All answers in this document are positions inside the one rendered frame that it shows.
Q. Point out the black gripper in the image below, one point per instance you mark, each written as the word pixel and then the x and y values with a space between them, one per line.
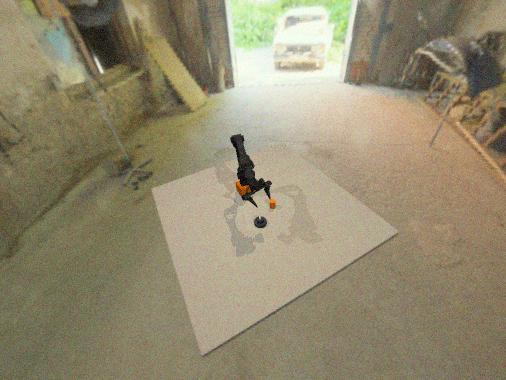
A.
pixel 247 195

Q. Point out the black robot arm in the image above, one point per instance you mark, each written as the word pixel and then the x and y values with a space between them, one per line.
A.
pixel 245 172

